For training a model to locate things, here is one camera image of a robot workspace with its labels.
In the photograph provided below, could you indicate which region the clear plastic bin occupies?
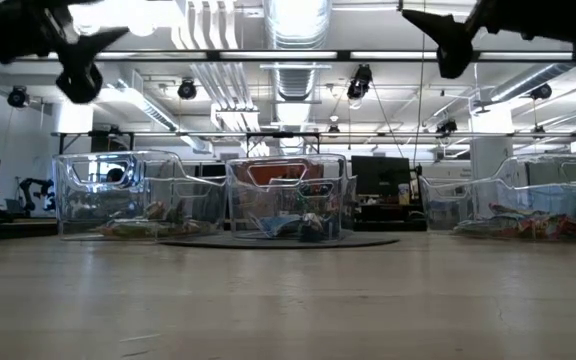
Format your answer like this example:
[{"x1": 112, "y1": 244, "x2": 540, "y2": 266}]
[
  {"x1": 51, "y1": 150, "x2": 228, "y2": 243},
  {"x1": 225, "y1": 153, "x2": 358, "y2": 243},
  {"x1": 417, "y1": 153, "x2": 576, "y2": 236}
]

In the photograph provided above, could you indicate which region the black round mat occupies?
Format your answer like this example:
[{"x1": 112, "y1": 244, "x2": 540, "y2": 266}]
[{"x1": 160, "y1": 230, "x2": 400, "y2": 250}]

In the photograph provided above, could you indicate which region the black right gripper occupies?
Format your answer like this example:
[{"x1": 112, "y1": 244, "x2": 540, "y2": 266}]
[{"x1": 401, "y1": 0, "x2": 576, "y2": 80}]

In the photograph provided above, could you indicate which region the brown and green granola bar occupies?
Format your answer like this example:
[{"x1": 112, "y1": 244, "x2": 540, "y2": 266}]
[{"x1": 142, "y1": 199, "x2": 187, "y2": 224}]

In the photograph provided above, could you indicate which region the black monitor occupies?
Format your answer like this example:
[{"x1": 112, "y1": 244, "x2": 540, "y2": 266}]
[{"x1": 350, "y1": 155, "x2": 412, "y2": 197}]

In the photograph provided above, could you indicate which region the silver ceiling duct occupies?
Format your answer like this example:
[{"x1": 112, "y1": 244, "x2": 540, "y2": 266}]
[{"x1": 263, "y1": 0, "x2": 333, "y2": 50}]

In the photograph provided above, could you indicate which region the thin hanging cable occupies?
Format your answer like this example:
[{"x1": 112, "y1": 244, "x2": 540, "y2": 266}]
[{"x1": 411, "y1": 0, "x2": 427, "y2": 166}]

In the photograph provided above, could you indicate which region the grey horizontal frame rail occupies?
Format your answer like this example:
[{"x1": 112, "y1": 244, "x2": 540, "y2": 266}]
[{"x1": 50, "y1": 130, "x2": 576, "y2": 140}]

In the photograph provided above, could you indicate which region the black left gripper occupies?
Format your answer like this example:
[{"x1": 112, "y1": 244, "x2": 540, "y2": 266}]
[{"x1": 0, "y1": 0, "x2": 130, "y2": 105}]

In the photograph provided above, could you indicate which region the green and yellow granola bar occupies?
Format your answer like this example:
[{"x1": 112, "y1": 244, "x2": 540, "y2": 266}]
[{"x1": 95, "y1": 217, "x2": 219, "y2": 240}]

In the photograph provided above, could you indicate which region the blue granola bar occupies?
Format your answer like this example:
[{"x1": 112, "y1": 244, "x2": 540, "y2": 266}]
[{"x1": 255, "y1": 213, "x2": 343, "y2": 242}]

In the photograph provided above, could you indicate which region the black overhead frame bar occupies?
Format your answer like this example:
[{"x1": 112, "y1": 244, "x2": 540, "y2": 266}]
[{"x1": 15, "y1": 48, "x2": 576, "y2": 63}]

